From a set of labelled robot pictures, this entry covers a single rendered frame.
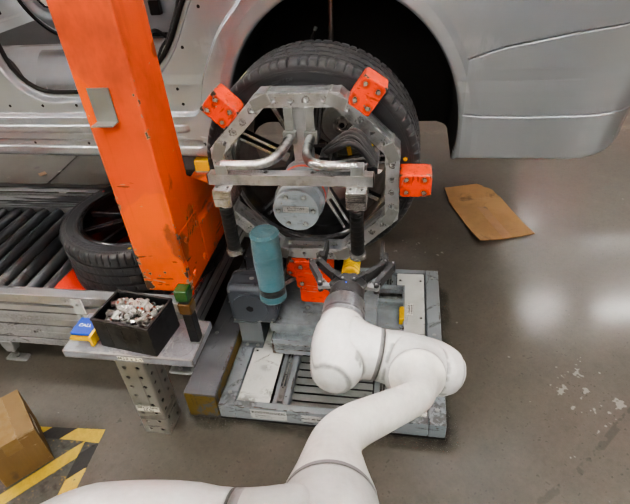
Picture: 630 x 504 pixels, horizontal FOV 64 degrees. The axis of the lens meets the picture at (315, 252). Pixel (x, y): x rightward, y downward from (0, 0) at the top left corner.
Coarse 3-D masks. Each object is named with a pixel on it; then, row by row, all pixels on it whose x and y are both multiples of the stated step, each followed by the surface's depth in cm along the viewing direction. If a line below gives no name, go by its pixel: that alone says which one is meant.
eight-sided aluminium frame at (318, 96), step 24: (264, 96) 132; (288, 96) 131; (312, 96) 130; (336, 96) 129; (240, 120) 138; (360, 120) 136; (216, 144) 142; (384, 144) 135; (240, 216) 156; (384, 216) 148; (288, 240) 164; (312, 240) 163; (336, 240) 162
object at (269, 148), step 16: (320, 112) 143; (320, 128) 146; (240, 144) 157; (256, 144) 152; (272, 144) 152; (288, 160) 154; (336, 160) 151; (352, 160) 150; (384, 160) 149; (384, 176) 165; (256, 192) 168; (272, 192) 177; (384, 192) 153; (256, 208) 164; (272, 208) 165; (336, 208) 163; (368, 208) 163; (272, 224) 167; (320, 224) 172; (336, 224) 169
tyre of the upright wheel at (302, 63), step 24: (288, 48) 146; (312, 48) 142; (336, 48) 144; (264, 72) 137; (288, 72) 136; (312, 72) 135; (336, 72) 134; (360, 72) 134; (384, 72) 146; (240, 96) 142; (384, 96) 136; (408, 96) 153; (384, 120) 139; (408, 120) 140; (408, 144) 142
